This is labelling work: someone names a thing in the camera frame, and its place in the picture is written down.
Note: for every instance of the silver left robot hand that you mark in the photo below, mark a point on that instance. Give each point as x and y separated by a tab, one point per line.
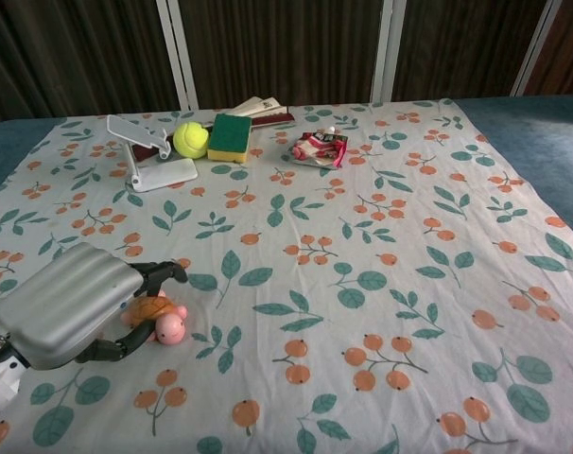
64	307

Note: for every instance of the orange pink turtle toy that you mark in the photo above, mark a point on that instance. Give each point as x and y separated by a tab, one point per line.
166	321

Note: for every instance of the fruit leaf patterned tablecloth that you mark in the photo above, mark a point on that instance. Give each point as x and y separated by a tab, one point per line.
324	284

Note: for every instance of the white folding phone stand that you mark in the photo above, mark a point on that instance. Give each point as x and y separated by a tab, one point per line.
161	170

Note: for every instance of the dark red small card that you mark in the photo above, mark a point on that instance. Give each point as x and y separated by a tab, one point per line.
142	152

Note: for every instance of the yellow tennis ball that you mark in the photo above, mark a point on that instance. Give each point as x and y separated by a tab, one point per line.
190	139

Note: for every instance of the green yellow sponge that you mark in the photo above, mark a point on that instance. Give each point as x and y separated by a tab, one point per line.
229	137

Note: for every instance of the cream booklet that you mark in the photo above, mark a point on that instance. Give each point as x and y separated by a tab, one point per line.
260	106

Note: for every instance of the crumpled red snack wrapper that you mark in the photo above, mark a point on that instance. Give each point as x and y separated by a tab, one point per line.
320	146

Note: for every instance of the white frame post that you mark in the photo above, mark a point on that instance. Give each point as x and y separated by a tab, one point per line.
387	49
534	47
178	52

